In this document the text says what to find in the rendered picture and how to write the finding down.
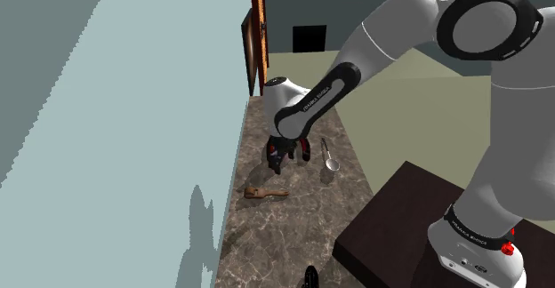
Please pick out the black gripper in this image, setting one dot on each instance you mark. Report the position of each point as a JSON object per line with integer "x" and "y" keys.
{"x": 275, "y": 155}

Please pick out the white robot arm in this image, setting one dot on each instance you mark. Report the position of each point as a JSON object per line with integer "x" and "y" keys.
{"x": 511, "y": 118}

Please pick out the brown wooden spoon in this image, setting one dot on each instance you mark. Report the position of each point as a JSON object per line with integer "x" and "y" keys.
{"x": 260, "y": 193}

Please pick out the silver metal ladle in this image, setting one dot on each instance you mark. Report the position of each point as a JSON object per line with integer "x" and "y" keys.
{"x": 332, "y": 164}

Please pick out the black upright object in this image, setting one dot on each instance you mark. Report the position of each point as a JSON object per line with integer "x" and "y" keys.
{"x": 312, "y": 277}

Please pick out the brown wooden door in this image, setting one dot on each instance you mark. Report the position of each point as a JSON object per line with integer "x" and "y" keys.
{"x": 259, "y": 27}

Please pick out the dark brown robot stand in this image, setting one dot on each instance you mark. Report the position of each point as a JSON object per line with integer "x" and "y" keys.
{"x": 390, "y": 231}

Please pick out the dark framed wall picture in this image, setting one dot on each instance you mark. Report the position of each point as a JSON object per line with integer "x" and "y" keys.
{"x": 248, "y": 48}

